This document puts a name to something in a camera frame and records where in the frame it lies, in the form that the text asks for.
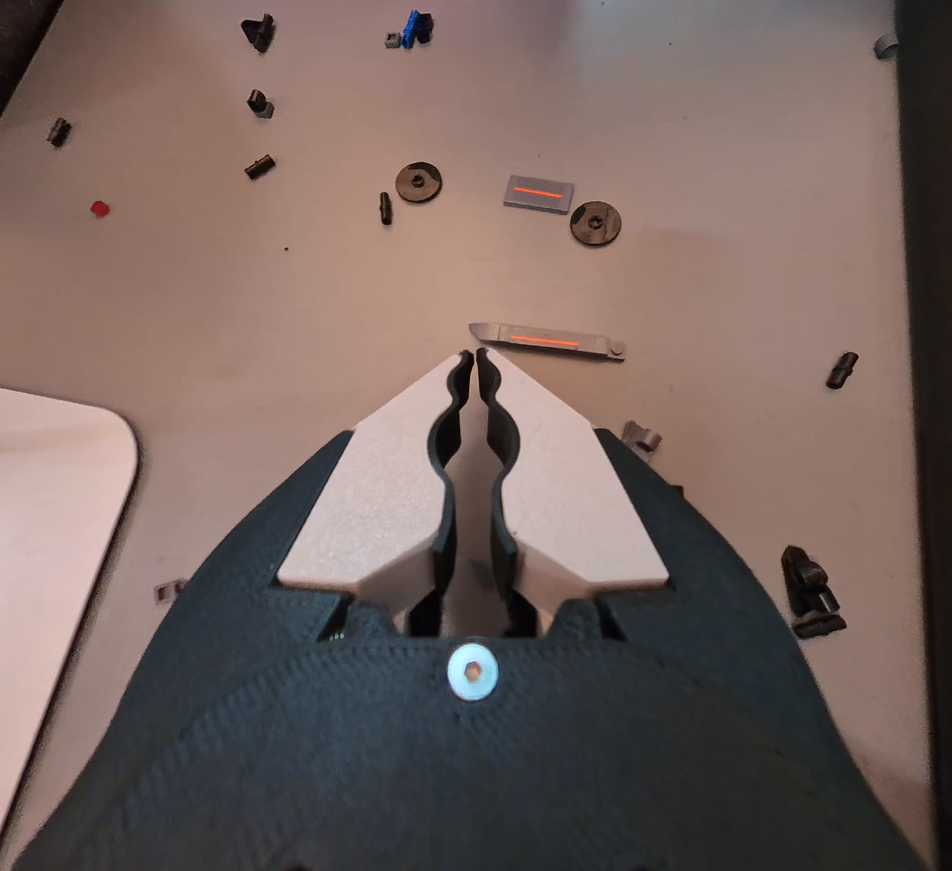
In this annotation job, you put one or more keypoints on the grey lego bracket piece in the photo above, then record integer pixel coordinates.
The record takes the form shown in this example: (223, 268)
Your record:
(639, 438)

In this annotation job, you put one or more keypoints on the large black lego piece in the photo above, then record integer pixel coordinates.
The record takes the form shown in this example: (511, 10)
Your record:
(807, 581)

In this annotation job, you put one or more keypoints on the black lego bracket piece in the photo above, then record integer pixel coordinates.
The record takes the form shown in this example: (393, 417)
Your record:
(259, 32)

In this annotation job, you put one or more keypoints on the blue lego piece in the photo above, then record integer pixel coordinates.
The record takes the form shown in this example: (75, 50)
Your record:
(410, 31)

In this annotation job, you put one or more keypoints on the black lego brick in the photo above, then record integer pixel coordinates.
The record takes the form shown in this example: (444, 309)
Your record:
(425, 27)

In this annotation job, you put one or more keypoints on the white desk stand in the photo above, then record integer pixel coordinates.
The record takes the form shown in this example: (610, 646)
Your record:
(52, 514)

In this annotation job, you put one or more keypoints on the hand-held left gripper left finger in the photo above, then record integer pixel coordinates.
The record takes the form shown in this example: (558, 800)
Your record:
(364, 506)

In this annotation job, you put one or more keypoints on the long grey orange-striped lego piece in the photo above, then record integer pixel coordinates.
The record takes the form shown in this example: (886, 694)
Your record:
(547, 341)

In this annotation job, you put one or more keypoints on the black round lego disc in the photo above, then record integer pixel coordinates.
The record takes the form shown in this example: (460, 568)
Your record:
(596, 222)
(419, 182)

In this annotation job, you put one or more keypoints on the grey orange-striped lego tile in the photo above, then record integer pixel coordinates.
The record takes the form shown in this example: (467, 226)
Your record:
(539, 195)

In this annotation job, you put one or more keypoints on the grey lego piece with hole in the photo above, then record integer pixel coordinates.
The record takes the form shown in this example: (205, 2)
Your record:
(169, 591)

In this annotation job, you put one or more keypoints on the black lego pin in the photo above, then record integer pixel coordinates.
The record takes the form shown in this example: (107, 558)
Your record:
(58, 132)
(259, 167)
(842, 370)
(385, 208)

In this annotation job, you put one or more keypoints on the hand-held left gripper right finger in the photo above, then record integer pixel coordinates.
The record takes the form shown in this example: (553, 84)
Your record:
(580, 506)

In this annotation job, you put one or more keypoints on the black and grey lego piece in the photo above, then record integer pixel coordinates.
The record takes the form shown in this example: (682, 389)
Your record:
(260, 103)

